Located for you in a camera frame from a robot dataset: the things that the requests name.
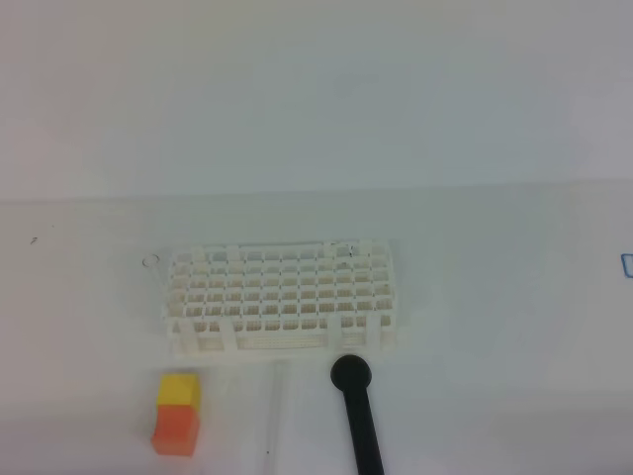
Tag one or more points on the white test tube rack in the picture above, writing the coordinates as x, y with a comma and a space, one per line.
264, 300

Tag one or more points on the clear glass test tube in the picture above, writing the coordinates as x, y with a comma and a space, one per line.
278, 394

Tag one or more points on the orange block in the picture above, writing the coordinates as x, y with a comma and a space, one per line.
176, 430

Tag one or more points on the blue outlined label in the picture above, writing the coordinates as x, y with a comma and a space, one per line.
627, 264

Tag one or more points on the yellow block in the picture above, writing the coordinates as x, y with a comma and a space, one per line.
179, 389

